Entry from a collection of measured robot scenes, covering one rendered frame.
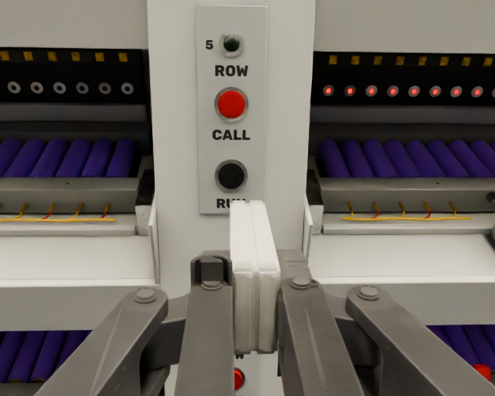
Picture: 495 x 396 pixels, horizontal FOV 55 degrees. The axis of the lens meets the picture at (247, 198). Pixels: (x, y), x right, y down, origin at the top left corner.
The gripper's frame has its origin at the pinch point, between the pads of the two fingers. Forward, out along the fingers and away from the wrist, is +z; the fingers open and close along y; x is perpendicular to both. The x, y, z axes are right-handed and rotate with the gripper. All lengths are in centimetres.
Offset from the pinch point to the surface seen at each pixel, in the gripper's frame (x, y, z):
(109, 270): -6.7, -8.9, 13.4
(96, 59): 6.9, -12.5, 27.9
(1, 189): -2.4, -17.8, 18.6
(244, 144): 2.4, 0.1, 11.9
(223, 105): 4.7, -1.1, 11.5
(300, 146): 2.2, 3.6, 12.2
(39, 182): -2.1, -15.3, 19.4
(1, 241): -5.7, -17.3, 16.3
